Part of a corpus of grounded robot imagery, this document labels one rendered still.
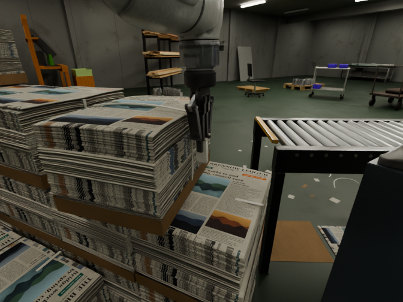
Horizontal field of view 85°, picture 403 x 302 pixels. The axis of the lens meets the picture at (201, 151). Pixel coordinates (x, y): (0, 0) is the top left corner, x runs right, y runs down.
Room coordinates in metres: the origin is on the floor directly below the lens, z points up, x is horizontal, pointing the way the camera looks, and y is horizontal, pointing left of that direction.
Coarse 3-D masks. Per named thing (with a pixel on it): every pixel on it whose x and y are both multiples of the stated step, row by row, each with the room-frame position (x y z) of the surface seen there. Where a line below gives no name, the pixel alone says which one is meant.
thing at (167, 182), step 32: (64, 128) 0.42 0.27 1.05; (96, 128) 0.40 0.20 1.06; (128, 128) 0.39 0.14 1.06; (160, 128) 0.39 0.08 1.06; (64, 160) 0.41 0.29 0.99; (96, 160) 0.39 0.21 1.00; (128, 160) 0.37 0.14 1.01; (160, 160) 0.38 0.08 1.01; (64, 192) 0.42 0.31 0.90; (96, 192) 0.39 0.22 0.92; (128, 192) 0.37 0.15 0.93; (160, 192) 0.36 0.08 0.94
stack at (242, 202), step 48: (0, 192) 0.63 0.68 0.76; (48, 192) 0.53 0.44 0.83; (192, 192) 0.53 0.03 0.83; (240, 192) 0.53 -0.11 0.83; (96, 240) 0.47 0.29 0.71; (144, 240) 0.40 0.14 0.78; (192, 240) 0.35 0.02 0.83; (240, 240) 0.35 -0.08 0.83; (144, 288) 0.41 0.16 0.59; (192, 288) 0.35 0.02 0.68; (240, 288) 0.32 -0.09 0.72
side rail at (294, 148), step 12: (276, 156) 0.91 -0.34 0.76; (288, 156) 0.91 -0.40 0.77; (300, 156) 0.90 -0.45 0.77; (312, 156) 0.90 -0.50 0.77; (324, 156) 0.90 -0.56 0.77; (336, 156) 0.90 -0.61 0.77; (348, 156) 0.90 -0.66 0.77; (360, 156) 0.90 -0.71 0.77; (372, 156) 0.89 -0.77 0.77; (276, 168) 0.91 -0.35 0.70; (288, 168) 0.91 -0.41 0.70; (300, 168) 0.90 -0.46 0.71; (312, 168) 0.90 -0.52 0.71; (324, 168) 0.90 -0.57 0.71; (336, 168) 0.90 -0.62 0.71; (348, 168) 0.90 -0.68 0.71; (360, 168) 0.90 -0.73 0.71
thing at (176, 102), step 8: (136, 96) 0.76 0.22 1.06; (144, 96) 0.75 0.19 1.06; (152, 96) 0.75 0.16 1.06; (160, 96) 0.74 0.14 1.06; (168, 96) 0.74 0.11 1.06; (176, 96) 0.74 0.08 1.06; (184, 96) 0.73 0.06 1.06; (120, 104) 0.63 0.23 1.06; (128, 104) 0.63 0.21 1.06; (160, 104) 0.62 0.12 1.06; (168, 104) 0.62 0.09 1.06; (176, 104) 0.62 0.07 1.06; (184, 104) 0.61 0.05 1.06; (208, 144) 0.68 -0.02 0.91; (208, 152) 0.70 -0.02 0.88
